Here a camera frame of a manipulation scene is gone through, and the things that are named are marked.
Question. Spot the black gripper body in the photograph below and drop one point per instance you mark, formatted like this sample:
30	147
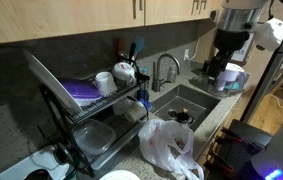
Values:
230	40

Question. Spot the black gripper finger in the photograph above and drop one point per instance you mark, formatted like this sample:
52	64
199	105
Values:
223	71
212	70

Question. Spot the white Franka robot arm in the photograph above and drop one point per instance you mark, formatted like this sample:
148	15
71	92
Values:
241	16

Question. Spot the purple bowl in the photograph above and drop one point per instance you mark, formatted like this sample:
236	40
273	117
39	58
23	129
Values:
81	89

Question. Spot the white bowl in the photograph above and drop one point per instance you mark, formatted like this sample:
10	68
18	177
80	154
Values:
120	175

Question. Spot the white water filter pitcher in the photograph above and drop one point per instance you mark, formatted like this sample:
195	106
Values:
231	76

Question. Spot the light wood cabinet door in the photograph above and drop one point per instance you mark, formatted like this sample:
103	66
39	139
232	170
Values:
171	10
212	8
64	16

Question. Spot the clear glass on counter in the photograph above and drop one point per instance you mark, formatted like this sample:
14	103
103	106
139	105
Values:
171	76

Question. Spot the stainless steel sink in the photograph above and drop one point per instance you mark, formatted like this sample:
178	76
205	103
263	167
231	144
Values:
181	100

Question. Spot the black metal stand pole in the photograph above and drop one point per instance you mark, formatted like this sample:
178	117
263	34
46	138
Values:
271	70

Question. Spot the brushed metal faucet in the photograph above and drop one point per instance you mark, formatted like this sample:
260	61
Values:
158	66

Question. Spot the black mug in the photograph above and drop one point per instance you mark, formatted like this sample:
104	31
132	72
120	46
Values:
182	117

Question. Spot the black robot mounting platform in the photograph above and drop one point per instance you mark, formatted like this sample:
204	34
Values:
244	136

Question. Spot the black utensil holder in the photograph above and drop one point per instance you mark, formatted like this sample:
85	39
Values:
143	81

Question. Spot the blue spatula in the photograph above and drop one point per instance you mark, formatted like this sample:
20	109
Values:
139	43

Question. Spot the black cooking utensil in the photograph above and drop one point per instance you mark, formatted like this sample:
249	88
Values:
132	50

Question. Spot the white mug with red print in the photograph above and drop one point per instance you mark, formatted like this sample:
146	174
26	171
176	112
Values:
123	71

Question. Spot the white plastic bag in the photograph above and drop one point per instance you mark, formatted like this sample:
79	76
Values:
161	143

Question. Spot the red spatula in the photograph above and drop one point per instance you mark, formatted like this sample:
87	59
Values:
121	45

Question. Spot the plain white cup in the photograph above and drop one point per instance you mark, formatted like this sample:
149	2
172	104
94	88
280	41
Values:
105	83

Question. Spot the clear plastic container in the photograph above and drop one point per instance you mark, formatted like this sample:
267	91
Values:
92	136

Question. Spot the small white plate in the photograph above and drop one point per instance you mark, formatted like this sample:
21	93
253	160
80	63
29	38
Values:
102	177

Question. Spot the large white plate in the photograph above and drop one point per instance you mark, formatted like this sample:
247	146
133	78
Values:
47	80

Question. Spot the white countertop appliance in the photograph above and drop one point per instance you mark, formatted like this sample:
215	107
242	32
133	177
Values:
31	160

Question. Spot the white wall outlet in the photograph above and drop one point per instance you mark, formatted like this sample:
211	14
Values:
186	55

